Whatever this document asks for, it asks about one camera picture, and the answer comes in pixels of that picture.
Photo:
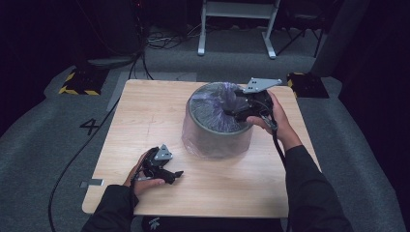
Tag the person's right hand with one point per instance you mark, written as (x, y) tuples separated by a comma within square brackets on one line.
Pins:
[(280, 125)]

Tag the grey tape strip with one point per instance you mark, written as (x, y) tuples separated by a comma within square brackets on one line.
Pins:
[(92, 183)]

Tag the grey column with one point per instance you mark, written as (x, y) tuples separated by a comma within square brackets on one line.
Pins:
[(338, 38)]

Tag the green round trash bin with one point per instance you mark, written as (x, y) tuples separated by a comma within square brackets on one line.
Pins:
[(212, 131)]

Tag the person's black clothing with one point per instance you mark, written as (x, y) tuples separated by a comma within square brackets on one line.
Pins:
[(209, 224)]

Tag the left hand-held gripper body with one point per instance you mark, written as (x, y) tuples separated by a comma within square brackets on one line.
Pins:
[(159, 161)]

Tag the black tripod stand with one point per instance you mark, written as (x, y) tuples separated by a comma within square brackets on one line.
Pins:
[(301, 35)]

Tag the white metal table frame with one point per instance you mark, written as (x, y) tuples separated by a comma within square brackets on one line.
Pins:
[(237, 9)]

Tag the purple plastic bag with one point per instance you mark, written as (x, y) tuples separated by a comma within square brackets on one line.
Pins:
[(222, 96)]

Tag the yellow black striped base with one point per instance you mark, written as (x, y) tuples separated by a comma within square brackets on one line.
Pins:
[(85, 82), (307, 85)]

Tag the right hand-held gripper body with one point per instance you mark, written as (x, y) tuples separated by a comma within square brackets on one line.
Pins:
[(256, 100)]

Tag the person's left hand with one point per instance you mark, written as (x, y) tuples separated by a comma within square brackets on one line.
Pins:
[(141, 187)]

